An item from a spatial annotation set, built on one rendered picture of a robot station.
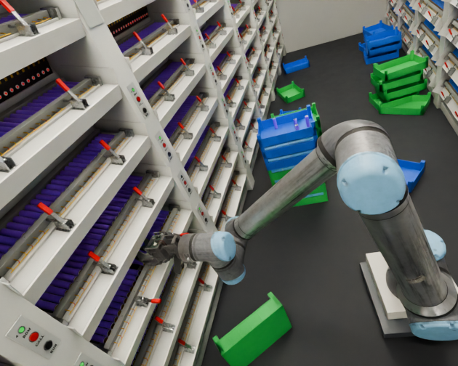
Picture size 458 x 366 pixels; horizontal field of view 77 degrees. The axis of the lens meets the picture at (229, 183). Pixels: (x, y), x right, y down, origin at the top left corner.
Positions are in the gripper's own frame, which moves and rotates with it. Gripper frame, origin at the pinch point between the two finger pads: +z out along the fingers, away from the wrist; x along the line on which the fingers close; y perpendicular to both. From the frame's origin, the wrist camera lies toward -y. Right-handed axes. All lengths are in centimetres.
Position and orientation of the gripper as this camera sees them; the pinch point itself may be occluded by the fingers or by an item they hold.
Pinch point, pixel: (141, 253)
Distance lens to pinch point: 112.3
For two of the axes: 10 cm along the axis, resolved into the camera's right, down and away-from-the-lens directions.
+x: -2.2, 6.6, -7.1
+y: -3.7, -7.3, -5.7
